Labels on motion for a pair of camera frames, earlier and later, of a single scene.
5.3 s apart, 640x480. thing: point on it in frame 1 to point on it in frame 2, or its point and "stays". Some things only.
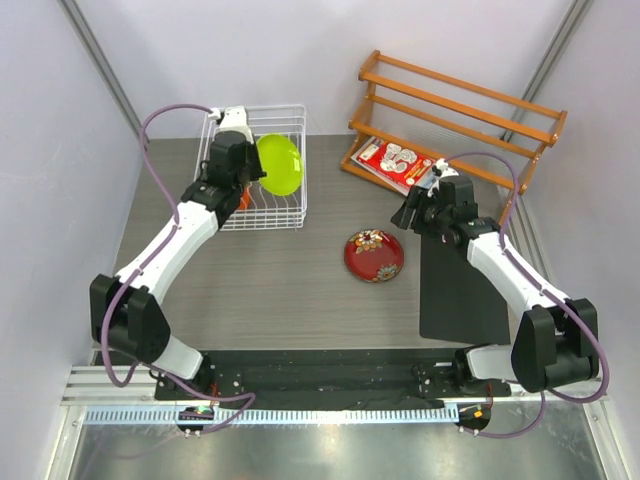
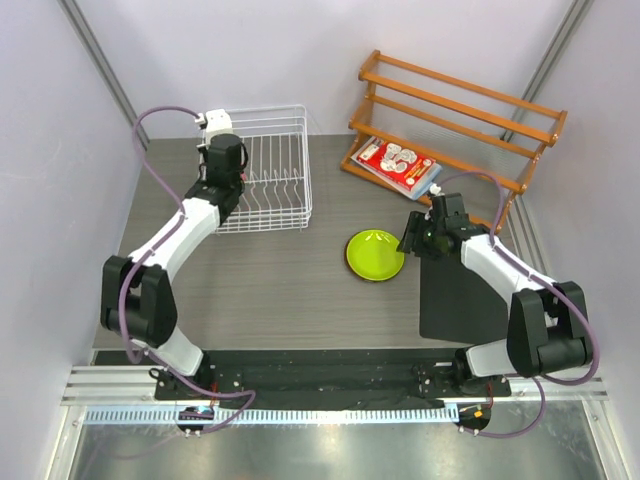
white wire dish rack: (259, 209) stays
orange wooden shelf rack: (414, 125) stays
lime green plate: (282, 162) to (373, 256)
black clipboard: (456, 301) stays
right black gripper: (417, 199) to (412, 237)
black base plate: (329, 379) stays
